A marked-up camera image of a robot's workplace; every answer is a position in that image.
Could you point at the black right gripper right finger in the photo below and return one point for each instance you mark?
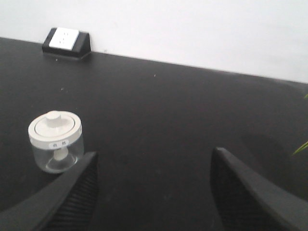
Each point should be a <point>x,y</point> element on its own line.
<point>246,201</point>

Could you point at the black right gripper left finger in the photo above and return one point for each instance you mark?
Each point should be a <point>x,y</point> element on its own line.
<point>66,204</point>

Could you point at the glass jar with white lid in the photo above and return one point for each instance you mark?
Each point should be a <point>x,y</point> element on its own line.
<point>57,141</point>

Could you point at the green plant leaves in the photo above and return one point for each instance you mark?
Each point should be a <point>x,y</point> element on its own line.
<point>301,148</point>

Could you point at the black desktop power socket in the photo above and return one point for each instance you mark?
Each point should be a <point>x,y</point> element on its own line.
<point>65,42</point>

